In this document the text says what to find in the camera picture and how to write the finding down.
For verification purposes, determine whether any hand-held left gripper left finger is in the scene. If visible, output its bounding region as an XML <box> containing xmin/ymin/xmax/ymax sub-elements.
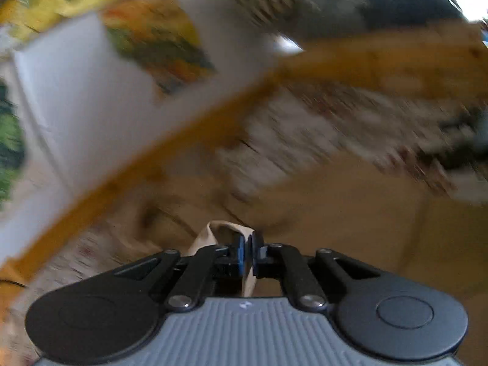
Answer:
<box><xmin>114</xmin><ymin>233</ymin><xmax>246</xmax><ymax>311</ymax></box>

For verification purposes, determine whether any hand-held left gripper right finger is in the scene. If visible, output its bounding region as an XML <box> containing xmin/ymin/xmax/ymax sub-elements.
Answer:
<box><xmin>247</xmin><ymin>231</ymin><xmax>382</xmax><ymax>311</ymax></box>

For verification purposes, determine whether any beige garment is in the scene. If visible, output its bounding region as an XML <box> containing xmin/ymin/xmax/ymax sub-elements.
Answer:
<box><xmin>130</xmin><ymin>158</ymin><xmax>488</xmax><ymax>298</ymax></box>

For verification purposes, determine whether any floral printed bedsheet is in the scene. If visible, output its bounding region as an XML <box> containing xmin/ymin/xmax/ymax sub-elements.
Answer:
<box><xmin>0</xmin><ymin>78</ymin><xmax>488</xmax><ymax>366</ymax></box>

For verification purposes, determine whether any dark cloth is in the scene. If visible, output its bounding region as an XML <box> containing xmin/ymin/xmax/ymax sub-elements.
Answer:
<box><xmin>206</xmin><ymin>0</ymin><xmax>473</xmax><ymax>44</ymax></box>

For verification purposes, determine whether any orange and green wall poster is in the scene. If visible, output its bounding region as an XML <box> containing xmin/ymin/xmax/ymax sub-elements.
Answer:
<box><xmin>102</xmin><ymin>0</ymin><xmax>219</xmax><ymax>97</ymax></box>

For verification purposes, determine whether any dark green wall poster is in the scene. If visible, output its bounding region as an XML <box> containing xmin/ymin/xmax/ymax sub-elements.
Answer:
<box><xmin>0</xmin><ymin>80</ymin><xmax>27</xmax><ymax>211</ymax></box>

